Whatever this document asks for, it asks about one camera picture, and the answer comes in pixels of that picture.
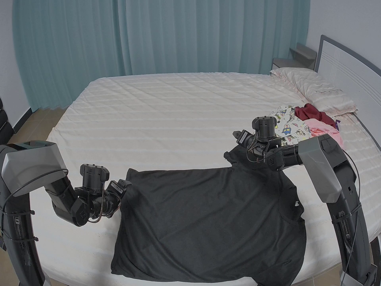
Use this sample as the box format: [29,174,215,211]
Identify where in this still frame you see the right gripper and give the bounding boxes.
[237,129,255,150]

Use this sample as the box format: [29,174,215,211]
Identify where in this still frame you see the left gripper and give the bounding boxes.
[103,180,127,212]

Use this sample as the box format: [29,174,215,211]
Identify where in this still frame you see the black T-shirt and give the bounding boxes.
[110,143,308,286]

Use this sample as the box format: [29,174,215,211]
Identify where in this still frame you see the bed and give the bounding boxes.
[30,35,381,286]

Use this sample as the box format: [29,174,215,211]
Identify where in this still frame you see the white printed garment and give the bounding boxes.
[269,104,311,147]

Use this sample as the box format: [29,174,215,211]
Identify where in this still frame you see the dark red garment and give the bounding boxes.
[295,103,335,127]

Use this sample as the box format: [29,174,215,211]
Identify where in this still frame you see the pink garment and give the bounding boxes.
[307,119,344,148]

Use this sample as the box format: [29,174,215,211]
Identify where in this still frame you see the cream pillow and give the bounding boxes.
[269,67,359,114]

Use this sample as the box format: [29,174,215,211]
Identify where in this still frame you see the grey bedside table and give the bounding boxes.
[272,43,317,70]

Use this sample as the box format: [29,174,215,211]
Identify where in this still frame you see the blue-green curtain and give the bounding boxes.
[12,0,133,111]
[123,0,311,75]

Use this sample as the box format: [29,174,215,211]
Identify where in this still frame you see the black cable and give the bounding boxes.
[338,146,361,286]
[1,168,68,217]

